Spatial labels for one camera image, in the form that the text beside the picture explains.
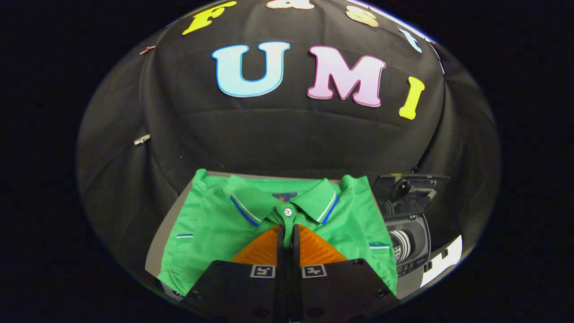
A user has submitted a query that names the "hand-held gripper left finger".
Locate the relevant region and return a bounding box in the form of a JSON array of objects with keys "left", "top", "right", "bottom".
[{"left": 179, "top": 224, "right": 290, "bottom": 323}]

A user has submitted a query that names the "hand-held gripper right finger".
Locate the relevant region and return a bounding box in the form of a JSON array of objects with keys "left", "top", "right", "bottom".
[{"left": 291, "top": 224, "right": 400, "bottom": 323}]

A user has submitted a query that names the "green polo shirt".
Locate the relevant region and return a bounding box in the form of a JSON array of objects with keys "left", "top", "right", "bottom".
[{"left": 157, "top": 168, "right": 399, "bottom": 297}]

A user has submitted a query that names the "grey washing machine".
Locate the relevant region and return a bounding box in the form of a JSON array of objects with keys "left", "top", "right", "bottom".
[{"left": 383, "top": 213, "right": 432, "bottom": 277}]

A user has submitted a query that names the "black backdrop cloth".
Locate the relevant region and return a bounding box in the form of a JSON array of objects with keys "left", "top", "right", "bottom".
[{"left": 76, "top": 0, "right": 500, "bottom": 288}]

